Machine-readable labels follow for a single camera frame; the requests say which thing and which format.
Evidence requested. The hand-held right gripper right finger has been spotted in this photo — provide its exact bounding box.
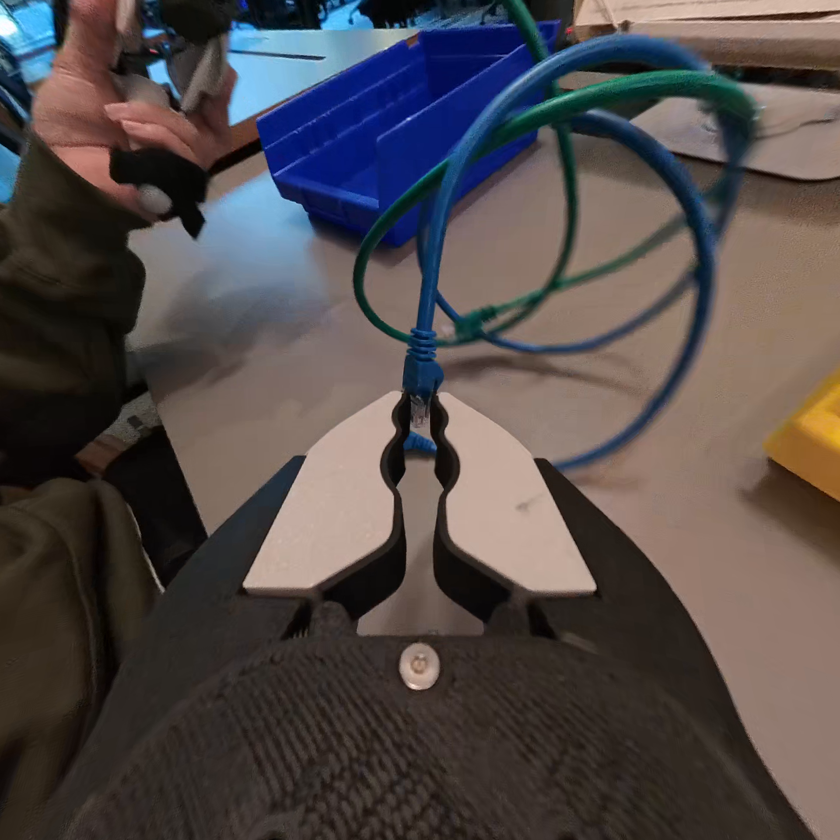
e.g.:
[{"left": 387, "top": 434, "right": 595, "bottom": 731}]
[{"left": 432, "top": 391, "right": 599, "bottom": 606}]

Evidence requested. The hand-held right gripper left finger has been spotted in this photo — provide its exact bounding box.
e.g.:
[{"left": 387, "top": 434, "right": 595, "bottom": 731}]
[{"left": 241, "top": 390, "right": 408, "bottom": 601}]

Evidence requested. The blue ethernet cable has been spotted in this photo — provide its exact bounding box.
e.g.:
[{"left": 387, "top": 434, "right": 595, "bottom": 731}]
[{"left": 400, "top": 33, "right": 756, "bottom": 473}]

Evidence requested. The green ethernet cable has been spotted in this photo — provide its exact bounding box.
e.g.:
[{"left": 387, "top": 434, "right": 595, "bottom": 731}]
[{"left": 353, "top": 0, "right": 762, "bottom": 349}]

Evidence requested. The person's left forearm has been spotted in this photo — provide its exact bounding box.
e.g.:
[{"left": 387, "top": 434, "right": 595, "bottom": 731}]
[{"left": 0, "top": 131, "right": 148, "bottom": 487}]

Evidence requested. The person's left hand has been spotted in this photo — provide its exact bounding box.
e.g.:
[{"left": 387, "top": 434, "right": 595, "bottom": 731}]
[{"left": 31, "top": 0, "right": 238, "bottom": 221}]

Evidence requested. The blue plastic bin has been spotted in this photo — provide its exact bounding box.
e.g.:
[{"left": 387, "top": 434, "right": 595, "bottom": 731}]
[{"left": 256, "top": 20, "right": 562, "bottom": 247}]

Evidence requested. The person's torso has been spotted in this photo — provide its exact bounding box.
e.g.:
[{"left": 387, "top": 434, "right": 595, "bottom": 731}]
[{"left": 0, "top": 479, "right": 165, "bottom": 840}]

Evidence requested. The yellow plastic bin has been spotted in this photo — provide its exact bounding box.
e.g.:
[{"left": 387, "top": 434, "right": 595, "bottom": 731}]
[{"left": 763, "top": 371, "right": 840, "bottom": 503}]

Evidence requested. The white stand base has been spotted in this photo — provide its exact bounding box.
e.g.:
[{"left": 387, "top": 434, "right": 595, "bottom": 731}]
[{"left": 630, "top": 82, "right": 840, "bottom": 181}]

